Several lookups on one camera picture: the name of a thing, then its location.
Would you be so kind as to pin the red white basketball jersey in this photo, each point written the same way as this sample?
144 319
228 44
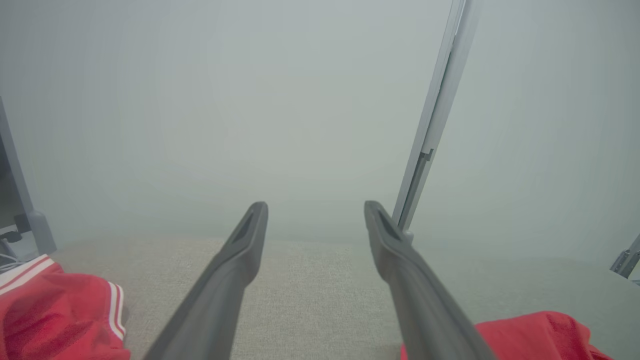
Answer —
55 315
535 337

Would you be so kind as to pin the grey metal partition post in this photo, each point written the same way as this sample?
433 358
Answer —
42 230
440 110

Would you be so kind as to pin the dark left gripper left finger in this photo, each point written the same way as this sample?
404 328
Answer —
220 300

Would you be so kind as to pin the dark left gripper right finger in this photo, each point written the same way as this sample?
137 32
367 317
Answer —
425 310

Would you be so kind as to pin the grey fabric sofa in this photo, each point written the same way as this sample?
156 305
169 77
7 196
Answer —
315 300

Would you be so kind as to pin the grey cylindrical post foot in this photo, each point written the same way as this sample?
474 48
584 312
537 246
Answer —
407 236

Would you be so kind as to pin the grey metal frame bracket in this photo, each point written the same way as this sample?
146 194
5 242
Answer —
627 260

